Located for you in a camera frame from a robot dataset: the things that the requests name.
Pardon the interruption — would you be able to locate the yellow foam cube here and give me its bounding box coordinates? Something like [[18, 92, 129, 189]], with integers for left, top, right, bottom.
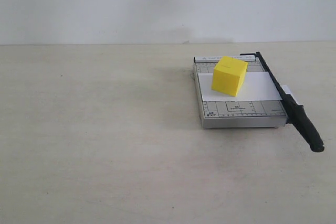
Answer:
[[211, 56, 248, 97]]

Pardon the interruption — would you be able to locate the white paper sheet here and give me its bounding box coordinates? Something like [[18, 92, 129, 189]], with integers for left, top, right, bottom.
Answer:
[[198, 72, 281, 102]]

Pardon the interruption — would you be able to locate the black cutter blade arm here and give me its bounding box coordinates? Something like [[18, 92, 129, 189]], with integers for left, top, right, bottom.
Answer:
[[255, 52, 324, 153]]

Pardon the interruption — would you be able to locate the grey paper cutter base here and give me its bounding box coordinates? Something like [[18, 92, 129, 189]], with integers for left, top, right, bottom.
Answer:
[[193, 54, 288, 129]]

